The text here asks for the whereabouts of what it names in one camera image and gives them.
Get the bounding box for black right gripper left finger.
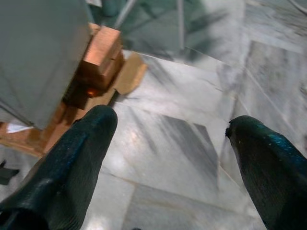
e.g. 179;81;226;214
0;105;118;230

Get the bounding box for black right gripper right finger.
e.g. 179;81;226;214
225;115;307;230

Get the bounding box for grey fridge door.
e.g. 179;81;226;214
0;0;94;130

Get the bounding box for brown cardboard box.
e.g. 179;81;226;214
0;51;147;159

